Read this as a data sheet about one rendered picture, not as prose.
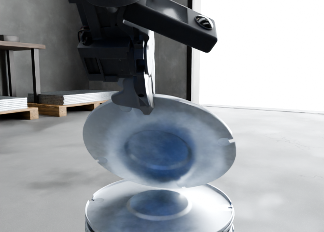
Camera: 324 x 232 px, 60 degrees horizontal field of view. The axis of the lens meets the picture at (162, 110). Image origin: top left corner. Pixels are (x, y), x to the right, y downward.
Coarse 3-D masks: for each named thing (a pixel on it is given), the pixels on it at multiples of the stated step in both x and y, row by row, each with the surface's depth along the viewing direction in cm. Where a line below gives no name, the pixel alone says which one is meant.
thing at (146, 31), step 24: (72, 0) 30; (96, 0) 28; (120, 0) 28; (96, 24) 32; (120, 24) 32; (96, 48) 32; (120, 48) 32; (144, 48) 33; (96, 72) 36; (120, 72) 36
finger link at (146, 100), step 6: (138, 60) 34; (144, 60) 34; (138, 66) 34; (144, 66) 34; (138, 72) 34; (144, 72) 34; (138, 78) 34; (144, 78) 34; (138, 84) 35; (144, 84) 35; (138, 90) 36; (144, 90) 36; (138, 96) 37; (144, 96) 37; (144, 102) 39
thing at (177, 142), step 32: (160, 96) 43; (96, 128) 50; (128, 128) 49; (160, 128) 48; (192, 128) 47; (224, 128) 46; (128, 160) 57; (160, 160) 56; (192, 160) 54; (224, 160) 52
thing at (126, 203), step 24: (96, 192) 61; (120, 192) 62; (144, 192) 61; (168, 192) 61; (192, 192) 62; (216, 192) 62; (96, 216) 52; (120, 216) 52; (144, 216) 51; (168, 216) 51; (192, 216) 52; (216, 216) 52
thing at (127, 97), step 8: (128, 80) 38; (128, 88) 39; (112, 96) 40; (120, 96) 40; (128, 96) 40; (136, 96) 40; (152, 96) 42; (120, 104) 42; (128, 104) 41; (136, 104) 41; (152, 104) 42; (144, 112) 42
